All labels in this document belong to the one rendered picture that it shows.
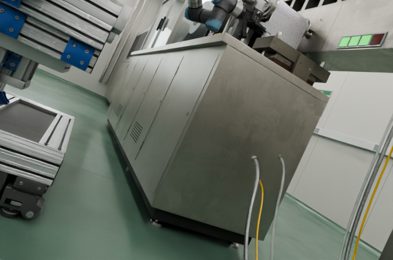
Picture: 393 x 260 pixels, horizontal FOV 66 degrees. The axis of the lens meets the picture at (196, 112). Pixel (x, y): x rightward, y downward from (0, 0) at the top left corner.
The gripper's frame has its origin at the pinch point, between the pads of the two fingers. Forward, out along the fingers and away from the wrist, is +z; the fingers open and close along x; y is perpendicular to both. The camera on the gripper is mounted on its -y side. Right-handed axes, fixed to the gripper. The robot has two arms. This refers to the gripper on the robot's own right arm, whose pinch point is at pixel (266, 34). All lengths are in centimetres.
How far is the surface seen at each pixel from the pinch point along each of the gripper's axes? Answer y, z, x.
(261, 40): -7.6, -6.5, -9.4
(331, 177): -53, 263, 153
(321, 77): -10.5, 29.3, -19.8
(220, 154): -67, -9, -26
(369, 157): -12, 263, 114
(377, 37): 10, 29, -42
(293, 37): 7.3, 16.4, -0.1
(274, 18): 9.4, 0.4, -0.1
